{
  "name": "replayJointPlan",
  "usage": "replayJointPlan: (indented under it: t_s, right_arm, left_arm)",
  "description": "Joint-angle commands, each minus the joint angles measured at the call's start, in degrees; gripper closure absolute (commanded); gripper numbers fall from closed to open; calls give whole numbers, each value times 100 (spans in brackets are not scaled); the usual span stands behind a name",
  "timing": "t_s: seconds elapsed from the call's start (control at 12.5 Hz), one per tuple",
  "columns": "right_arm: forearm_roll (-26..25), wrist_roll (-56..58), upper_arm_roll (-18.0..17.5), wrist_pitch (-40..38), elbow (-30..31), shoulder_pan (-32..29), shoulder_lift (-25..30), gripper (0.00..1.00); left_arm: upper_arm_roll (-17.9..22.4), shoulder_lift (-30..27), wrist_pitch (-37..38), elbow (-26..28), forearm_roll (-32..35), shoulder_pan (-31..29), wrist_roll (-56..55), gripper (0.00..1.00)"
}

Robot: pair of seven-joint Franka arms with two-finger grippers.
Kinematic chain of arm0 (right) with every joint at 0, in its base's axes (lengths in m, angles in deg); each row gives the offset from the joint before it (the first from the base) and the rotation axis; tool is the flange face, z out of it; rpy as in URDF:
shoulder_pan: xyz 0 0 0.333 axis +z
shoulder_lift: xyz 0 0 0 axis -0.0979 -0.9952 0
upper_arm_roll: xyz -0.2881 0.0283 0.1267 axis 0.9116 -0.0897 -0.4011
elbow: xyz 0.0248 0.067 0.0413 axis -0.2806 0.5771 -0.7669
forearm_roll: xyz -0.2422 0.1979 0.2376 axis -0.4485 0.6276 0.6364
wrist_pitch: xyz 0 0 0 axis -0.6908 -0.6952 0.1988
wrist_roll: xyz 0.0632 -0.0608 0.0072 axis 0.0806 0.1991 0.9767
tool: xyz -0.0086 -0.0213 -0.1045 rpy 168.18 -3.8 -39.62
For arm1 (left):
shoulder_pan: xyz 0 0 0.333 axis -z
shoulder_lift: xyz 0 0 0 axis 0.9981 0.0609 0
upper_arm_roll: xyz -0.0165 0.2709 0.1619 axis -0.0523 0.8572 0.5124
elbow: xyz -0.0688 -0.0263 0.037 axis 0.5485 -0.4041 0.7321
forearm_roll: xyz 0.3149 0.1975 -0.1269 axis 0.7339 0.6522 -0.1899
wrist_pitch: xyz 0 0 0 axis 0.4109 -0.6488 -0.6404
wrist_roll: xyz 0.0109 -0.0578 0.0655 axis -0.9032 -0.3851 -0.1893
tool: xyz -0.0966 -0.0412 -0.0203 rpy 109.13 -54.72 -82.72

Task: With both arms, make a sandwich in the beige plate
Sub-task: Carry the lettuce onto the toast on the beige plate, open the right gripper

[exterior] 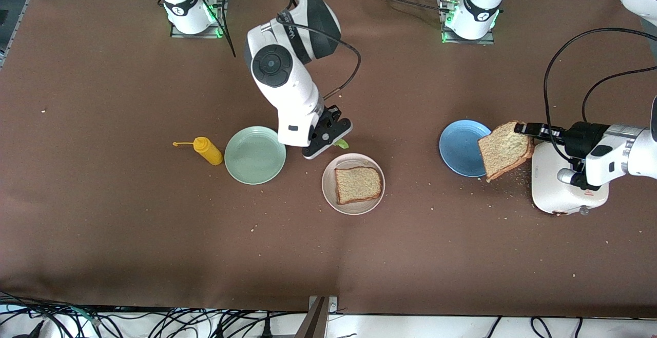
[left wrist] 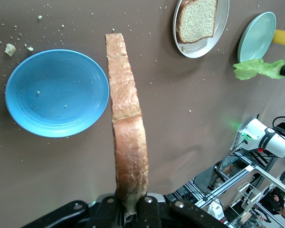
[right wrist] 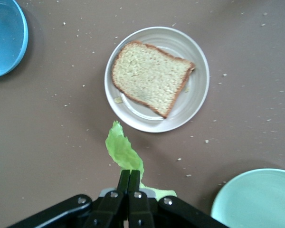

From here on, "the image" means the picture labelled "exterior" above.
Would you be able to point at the brown table cloth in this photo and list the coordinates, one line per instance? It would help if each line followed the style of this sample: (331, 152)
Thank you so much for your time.
(410, 256)

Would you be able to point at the brown bread slice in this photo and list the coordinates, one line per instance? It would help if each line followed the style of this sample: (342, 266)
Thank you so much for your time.
(358, 185)
(505, 151)

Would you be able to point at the white toaster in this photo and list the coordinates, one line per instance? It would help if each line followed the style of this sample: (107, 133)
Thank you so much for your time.
(546, 189)

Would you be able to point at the green lettuce leaf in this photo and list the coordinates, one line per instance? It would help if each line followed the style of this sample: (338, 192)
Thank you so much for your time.
(342, 144)

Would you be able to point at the metal table bracket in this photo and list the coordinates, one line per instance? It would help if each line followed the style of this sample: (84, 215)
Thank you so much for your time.
(315, 322)

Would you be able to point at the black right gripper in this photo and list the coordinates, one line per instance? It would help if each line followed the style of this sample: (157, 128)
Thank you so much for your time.
(331, 115)

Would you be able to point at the beige plate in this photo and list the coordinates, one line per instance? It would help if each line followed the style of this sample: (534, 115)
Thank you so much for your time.
(354, 210)

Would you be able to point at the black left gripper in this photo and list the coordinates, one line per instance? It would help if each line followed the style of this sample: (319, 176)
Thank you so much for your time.
(584, 137)

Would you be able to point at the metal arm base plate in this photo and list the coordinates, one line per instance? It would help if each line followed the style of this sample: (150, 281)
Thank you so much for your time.
(467, 42)
(195, 35)

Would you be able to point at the blue plate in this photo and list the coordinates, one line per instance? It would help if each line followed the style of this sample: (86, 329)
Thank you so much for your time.
(459, 148)

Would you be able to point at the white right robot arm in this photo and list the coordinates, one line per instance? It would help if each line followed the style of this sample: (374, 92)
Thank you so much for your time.
(287, 86)

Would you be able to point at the yellow mustard squeeze bottle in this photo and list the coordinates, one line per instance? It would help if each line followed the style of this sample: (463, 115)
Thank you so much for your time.
(208, 151)

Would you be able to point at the pale green plate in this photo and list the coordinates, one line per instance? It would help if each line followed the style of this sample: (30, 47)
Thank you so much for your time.
(251, 156)

